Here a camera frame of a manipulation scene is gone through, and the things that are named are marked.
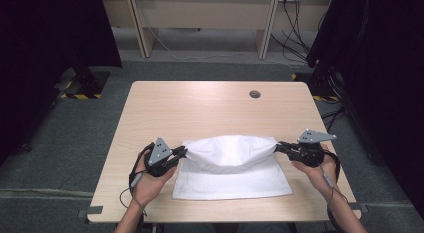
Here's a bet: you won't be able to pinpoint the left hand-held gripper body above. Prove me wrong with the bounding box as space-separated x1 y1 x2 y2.
143 136 178 178

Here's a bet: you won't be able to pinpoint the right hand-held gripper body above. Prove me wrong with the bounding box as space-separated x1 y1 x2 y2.
285 128 338 169

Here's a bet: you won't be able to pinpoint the white tank top black trim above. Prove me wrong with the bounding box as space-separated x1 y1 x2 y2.
171 134 294 201

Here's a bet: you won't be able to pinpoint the person's right hand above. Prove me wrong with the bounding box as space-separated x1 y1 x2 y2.
291 143 338 198

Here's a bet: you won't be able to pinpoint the person's left hand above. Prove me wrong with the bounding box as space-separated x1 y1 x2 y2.
131 152 178 208

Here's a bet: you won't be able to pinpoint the yellow black hazard tape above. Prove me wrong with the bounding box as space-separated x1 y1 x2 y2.
59 92 102 101
312 95 340 103

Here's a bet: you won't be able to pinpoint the black stand base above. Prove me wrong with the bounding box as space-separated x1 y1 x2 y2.
54 65 111 96
309 64 344 101

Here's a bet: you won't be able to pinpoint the person's dark trousers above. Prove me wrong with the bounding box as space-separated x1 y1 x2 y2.
146 222 298 233

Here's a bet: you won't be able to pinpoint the black curtain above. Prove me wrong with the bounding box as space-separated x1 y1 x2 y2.
0 0 123 166
306 0 424 221

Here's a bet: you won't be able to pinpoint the beige wooden desk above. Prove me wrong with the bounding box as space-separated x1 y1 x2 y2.
99 0 334 61

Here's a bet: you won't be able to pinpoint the thin cable with grey plug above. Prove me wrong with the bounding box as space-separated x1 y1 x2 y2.
319 164 350 208
118 171 148 218

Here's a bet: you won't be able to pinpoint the black floor cables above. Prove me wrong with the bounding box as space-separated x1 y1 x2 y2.
320 106 347 133

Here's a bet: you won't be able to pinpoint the white floor cable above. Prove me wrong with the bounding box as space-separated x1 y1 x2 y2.
134 0 308 68

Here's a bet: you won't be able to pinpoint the black power cables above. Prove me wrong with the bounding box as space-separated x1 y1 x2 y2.
269 0 313 65

